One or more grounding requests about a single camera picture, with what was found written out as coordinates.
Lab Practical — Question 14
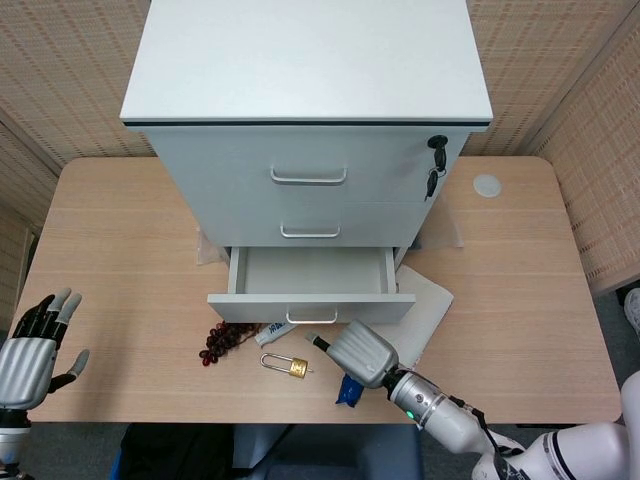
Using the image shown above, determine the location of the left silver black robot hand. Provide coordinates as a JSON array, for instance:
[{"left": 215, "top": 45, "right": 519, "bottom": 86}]
[{"left": 0, "top": 287, "right": 92, "bottom": 410}]

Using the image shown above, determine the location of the white toothpaste tube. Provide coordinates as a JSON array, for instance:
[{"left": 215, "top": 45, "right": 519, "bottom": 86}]
[{"left": 254, "top": 321, "right": 295, "bottom": 348}]

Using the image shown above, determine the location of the black hanging key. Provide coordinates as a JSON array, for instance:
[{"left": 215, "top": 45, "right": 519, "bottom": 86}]
[{"left": 424, "top": 168, "right": 447, "bottom": 202}]

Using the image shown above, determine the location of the dark red bead bracelet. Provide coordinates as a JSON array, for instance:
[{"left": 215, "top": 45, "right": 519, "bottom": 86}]
[{"left": 198, "top": 320, "right": 263, "bottom": 368}]

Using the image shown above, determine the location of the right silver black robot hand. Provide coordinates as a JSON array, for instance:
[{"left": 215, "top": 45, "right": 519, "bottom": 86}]
[{"left": 305, "top": 319, "right": 400, "bottom": 390}]

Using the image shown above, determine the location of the grey drawer with handle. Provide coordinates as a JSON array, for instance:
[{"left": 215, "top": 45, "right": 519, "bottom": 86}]
[{"left": 191, "top": 201, "right": 432, "bottom": 250}]

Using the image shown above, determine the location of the grey round desk grommet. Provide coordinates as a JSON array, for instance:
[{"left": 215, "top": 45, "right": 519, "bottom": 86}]
[{"left": 472, "top": 173, "right": 503, "bottom": 198}]

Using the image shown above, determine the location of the black key in lock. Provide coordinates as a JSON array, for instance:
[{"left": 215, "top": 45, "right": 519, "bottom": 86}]
[{"left": 426, "top": 134, "right": 451, "bottom": 172}]

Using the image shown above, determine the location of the small clear plastic support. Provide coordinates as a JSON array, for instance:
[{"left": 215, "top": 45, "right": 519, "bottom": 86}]
[{"left": 195, "top": 224, "right": 230, "bottom": 267}]

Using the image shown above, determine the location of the blue chair seat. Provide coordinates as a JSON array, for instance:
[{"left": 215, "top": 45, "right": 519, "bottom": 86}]
[{"left": 232, "top": 422, "right": 422, "bottom": 480}]

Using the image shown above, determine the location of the white shoe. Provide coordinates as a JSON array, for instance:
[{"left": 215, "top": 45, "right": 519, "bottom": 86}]
[{"left": 623, "top": 288, "right": 640, "bottom": 347}]

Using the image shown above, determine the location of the white drawer cabinet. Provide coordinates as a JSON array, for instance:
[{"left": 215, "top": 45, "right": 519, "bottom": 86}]
[{"left": 118, "top": 0, "right": 495, "bottom": 269}]

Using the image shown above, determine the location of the blue snack packet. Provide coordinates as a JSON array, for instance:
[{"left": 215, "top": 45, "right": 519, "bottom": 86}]
[{"left": 333, "top": 373, "right": 367, "bottom": 408}]

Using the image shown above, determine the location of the grey drawer with keys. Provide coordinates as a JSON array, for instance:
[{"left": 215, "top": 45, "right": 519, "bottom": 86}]
[{"left": 148, "top": 124, "right": 472, "bottom": 205}]

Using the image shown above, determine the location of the large clear plastic support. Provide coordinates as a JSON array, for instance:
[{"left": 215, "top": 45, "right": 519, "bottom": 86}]
[{"left": 406, "top": 191, "right": 466, "bottom": 253}]

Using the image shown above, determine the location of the folded white towel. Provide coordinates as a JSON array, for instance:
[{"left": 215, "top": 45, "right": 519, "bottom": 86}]
[{"left": 392, "top": 264, "right": 456, "bottom": 370}]

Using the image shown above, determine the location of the brass padlock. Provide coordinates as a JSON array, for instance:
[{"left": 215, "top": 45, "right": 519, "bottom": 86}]
[{"left": 258, "top": 351, "right": 316, "bottom": 381}]

